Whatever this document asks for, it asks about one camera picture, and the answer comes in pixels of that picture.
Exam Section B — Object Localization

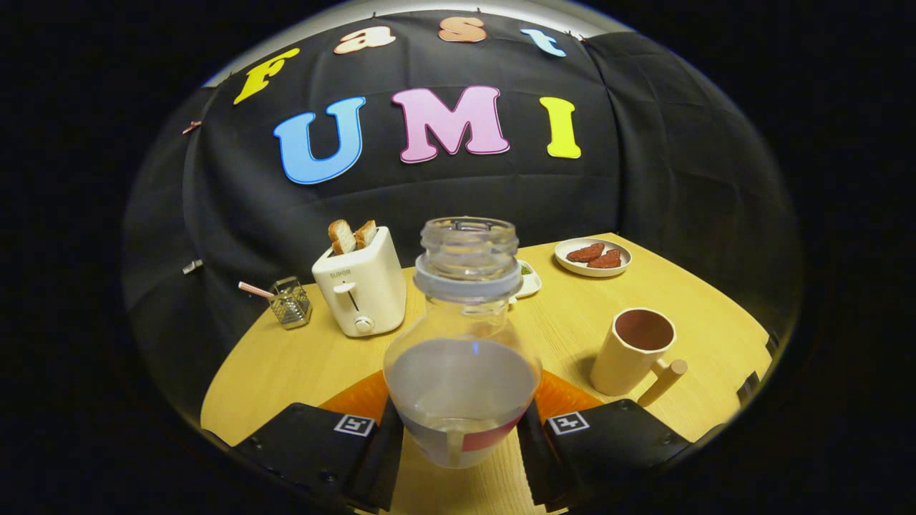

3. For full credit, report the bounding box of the white round plate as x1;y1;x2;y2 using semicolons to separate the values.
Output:
554;237;633;278

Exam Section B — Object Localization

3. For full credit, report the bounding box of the white divided dish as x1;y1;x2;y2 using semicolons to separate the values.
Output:
510;259;542;305

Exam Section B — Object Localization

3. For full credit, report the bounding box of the clear juice bottle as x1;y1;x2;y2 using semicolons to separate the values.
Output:
383;217;543;470

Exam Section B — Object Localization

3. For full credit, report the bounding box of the wooden table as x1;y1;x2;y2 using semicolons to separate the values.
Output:
200;232;774;515

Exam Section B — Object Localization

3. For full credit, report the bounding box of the white toaster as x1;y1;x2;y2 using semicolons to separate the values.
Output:
312;226;407;338

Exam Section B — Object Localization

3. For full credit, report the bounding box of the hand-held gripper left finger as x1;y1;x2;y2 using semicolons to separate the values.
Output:
233;368;406;513

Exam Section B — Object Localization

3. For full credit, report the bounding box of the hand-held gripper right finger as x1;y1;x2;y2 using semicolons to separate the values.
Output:
517;368;695;513

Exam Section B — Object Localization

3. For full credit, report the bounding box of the beige cup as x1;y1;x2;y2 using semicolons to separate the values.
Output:
590;308;689;408

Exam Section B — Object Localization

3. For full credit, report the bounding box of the metal mesh holder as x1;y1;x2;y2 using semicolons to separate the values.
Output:
268;276;313;330

